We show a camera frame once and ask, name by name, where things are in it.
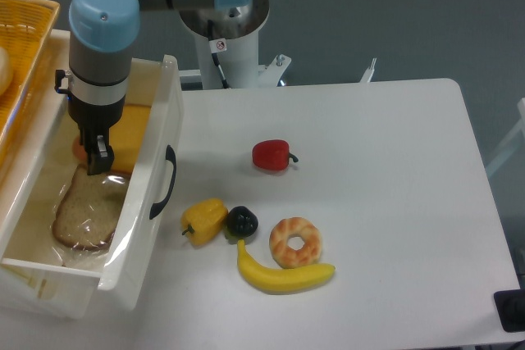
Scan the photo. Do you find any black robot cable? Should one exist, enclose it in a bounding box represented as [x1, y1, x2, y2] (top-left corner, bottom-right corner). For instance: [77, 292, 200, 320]
[207, 20, 231, 89]

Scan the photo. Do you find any red bell pepper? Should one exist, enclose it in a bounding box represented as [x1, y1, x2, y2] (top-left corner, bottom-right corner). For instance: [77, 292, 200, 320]
[252, 139, 299, 171]

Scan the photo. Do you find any yellow cheese slice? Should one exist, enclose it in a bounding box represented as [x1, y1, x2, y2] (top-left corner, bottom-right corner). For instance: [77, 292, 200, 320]
[110, 104, 151, 174]

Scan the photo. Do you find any orange wicker basket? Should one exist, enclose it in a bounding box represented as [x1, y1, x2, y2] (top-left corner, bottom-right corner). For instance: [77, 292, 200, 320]
[1, 0, 60, 161]

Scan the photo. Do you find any open upper white drawer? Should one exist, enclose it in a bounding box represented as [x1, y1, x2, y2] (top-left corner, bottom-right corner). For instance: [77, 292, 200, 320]
[1, 56, 183, 318]

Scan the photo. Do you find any brown egg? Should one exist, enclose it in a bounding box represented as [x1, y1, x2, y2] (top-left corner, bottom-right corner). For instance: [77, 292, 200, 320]
[71, 138, 87, 162]

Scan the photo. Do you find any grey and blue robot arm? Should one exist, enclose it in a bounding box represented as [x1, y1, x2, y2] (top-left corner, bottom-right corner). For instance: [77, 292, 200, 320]
[54, 0, 251, 175]

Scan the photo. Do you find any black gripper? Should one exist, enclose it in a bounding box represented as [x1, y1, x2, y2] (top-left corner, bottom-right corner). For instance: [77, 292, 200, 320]
[54, 69, 126, 175]

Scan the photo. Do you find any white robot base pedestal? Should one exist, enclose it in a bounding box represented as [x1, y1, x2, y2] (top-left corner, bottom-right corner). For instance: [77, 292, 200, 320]
[180, 0, 291, 89]

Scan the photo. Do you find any white drawer cabinet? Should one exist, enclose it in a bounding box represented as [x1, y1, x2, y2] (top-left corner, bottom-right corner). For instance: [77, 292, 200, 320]
[1, 30, 94, 318]

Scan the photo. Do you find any dark purple mangosteen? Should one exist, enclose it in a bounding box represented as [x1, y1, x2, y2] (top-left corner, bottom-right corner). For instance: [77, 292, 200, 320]
[224, 206, 258, 239]

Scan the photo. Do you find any yellow bell pepper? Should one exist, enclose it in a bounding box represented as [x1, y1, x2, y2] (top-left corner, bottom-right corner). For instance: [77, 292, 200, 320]
[180, 198, 228, 247]

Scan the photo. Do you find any brown bread slice in plastic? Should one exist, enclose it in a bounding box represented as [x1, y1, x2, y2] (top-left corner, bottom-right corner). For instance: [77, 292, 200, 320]
[52, 165, 130, 251]

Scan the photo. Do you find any glazed bread ring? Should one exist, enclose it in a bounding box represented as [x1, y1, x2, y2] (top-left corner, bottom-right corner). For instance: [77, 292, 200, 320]
[269, 216, 323, 270]

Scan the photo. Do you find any yellow banana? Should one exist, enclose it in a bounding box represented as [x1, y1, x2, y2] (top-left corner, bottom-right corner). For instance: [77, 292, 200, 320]
[236, 239, 336, 293]

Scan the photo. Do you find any black device at table edge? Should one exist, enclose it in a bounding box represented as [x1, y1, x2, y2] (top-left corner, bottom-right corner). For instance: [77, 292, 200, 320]
[494, 289, 525, 333]

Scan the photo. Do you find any black drawer handle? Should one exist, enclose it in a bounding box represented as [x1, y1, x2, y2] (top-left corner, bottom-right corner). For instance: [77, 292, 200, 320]
[148, 144, 177, 220]

